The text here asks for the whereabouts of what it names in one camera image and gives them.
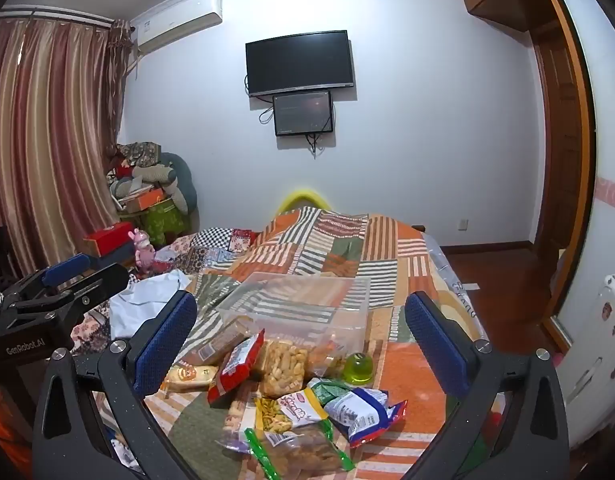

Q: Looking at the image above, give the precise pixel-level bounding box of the striped patchwork blanket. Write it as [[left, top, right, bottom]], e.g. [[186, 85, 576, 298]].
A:
[[70, 207, 488, 480]]

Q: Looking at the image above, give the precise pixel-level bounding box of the orange box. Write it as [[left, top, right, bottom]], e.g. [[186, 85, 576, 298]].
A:
[[122, 187, 166, 213]]

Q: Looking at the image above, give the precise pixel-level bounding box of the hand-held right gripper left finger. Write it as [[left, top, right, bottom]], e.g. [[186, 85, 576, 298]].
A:
[[32, 290, 198, 480]]

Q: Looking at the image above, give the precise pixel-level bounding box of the green patterned box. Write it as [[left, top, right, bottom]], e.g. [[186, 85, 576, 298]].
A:
[[140, 199, 186, 246]]

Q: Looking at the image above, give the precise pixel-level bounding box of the red snack packet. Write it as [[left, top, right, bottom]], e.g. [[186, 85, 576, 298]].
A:
[[208, 330, 266, 403]]

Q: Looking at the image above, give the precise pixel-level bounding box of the green-edged bag of brown snacks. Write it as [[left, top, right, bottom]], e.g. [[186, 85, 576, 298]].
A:
[[245, 420, 355, 478]]

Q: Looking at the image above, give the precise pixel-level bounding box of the black television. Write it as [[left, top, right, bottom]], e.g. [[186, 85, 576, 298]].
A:
[[245, 30, 355, 98]]

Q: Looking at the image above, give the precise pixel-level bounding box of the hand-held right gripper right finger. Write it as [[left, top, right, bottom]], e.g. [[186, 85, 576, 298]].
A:
[[405, 291, 571, 480]]

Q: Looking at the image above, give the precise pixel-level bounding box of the yellow white snack packet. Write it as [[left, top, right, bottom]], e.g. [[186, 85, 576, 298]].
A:
[[255, 387, 333, 433]]

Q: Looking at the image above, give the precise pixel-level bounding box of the floral cloth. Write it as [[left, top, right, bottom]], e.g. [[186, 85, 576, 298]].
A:
[[115, 141, 161, 168]]

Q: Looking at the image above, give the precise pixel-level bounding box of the white air conditioner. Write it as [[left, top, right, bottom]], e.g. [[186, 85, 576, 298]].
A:
[[132, 0, 223, 53]]

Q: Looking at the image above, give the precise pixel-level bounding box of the yellow bread packet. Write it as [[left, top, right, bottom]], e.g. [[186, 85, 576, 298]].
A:
[[162, 364, 219, 392]]

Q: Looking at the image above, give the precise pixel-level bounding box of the brown biscuit packet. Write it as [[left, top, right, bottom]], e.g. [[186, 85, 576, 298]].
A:
[[180, 327, 248, 366]]

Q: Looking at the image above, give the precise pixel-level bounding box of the striped curtain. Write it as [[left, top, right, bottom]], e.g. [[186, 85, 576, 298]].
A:
[[0, 15, 133, 281]]

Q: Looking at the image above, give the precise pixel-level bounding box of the blue white snack packet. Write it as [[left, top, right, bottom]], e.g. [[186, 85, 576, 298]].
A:
[[325, 387, 408, 448]]

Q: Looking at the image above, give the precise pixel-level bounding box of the green jelly cup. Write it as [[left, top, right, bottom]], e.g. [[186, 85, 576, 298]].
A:
[[343, 352, 373, 386]]

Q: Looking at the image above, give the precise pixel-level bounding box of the pink plush toy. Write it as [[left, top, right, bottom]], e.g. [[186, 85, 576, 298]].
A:
[[132, 227, 156, 268]]

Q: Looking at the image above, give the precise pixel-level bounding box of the clear plastic container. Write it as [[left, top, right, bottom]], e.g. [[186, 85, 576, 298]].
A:
[[215, 272, 371, 376]]

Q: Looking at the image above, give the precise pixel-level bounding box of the checkered patchwork cloth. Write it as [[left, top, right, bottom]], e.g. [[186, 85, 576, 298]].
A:
[[190, 227, 261, 273]]

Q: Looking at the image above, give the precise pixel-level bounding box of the red box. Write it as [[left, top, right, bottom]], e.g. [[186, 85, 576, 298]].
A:
[[84, 221, 138, 256]]

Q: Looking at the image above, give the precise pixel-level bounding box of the small black monitor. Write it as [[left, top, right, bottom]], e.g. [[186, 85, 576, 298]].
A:
[[272, 90, 335, 137]]

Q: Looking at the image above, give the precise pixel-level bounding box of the white cloth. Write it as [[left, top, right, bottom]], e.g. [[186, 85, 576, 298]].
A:
[[110, 269, 192, 338]]

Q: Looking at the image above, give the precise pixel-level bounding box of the clear bag of fried snacks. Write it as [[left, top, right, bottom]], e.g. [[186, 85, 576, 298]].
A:
[[258, 340, 308, 398]]

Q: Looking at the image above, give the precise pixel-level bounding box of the grey-blue plush pillow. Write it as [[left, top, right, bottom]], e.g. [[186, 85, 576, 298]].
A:
[[110, 152, 198, 216]]

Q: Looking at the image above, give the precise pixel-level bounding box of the white appliance with stickers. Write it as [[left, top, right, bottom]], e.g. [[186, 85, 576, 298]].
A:
[[557, 270, 615, 451]]

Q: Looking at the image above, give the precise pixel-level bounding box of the yellow plastic chair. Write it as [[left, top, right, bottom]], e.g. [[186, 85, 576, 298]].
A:
[[278, 189, 331, 213]]

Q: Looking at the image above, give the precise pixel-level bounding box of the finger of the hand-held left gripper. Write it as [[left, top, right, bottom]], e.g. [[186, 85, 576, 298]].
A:
[[2, 254, 101, 303], [18, 263, 131, 328]]

